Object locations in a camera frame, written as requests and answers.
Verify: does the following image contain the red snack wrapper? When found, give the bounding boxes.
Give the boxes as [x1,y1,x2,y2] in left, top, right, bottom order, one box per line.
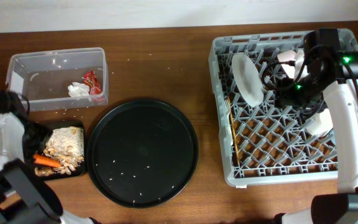
[83,70,102,95]

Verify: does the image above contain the brown walnut piece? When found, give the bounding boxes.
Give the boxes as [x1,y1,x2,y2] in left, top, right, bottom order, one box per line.
[34,167,55,177]

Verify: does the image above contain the rice and peanut scraps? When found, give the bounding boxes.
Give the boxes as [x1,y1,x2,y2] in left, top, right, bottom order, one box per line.
[44,126,85,175]

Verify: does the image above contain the white tissue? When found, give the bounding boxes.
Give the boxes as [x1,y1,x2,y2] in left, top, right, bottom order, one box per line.
[68,82,90,97]

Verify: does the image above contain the grey plate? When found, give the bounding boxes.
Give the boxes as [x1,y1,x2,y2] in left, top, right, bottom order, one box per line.
[231,54,264,107]

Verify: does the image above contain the grey dishwasher rack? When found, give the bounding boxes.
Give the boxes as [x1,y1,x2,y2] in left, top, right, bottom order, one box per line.
[209,29,358,188]

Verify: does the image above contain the orange carrot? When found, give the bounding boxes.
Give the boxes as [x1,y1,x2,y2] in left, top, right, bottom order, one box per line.
[33,154,62,168]

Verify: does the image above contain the round black tray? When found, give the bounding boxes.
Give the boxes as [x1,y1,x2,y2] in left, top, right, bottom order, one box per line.
[85,100,199,208]

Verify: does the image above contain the small white bowl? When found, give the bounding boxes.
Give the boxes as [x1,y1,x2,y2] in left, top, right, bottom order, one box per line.
[306,108,333,137]

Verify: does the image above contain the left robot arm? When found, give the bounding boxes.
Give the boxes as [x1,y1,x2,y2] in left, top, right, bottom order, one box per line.
[0,90,96,224]

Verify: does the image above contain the wooden chopstick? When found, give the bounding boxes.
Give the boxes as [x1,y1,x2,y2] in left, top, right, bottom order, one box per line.
[226,97,241,167]

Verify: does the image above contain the black rectangular tray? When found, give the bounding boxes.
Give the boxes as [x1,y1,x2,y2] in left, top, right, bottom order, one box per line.
[25,120,86,181]

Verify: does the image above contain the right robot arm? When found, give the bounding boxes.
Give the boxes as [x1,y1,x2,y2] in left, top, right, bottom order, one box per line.
[272,29,358,223]

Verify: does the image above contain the clear plastic bin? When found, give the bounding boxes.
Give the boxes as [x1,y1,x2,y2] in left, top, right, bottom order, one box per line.
[6,47,109,111]

